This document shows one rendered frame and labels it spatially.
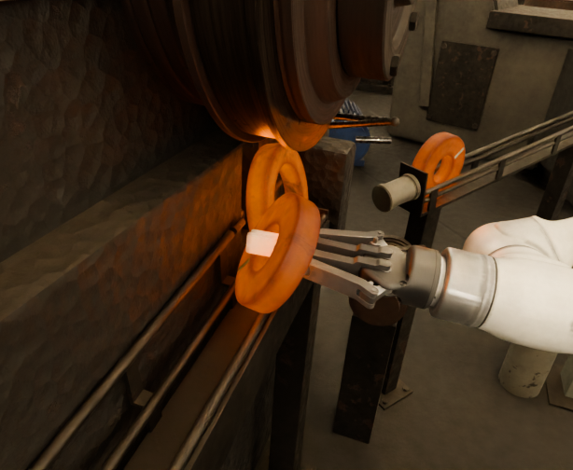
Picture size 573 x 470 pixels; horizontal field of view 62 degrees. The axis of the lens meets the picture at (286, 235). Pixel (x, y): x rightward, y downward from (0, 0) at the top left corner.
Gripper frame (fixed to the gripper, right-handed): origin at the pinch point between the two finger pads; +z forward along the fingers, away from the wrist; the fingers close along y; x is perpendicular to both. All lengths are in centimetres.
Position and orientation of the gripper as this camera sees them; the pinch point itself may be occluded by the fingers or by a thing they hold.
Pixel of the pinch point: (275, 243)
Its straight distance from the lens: 61.7
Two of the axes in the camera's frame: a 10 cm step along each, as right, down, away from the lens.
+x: 1.1, -7.9, -6.0
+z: -9.7, -2.2, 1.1
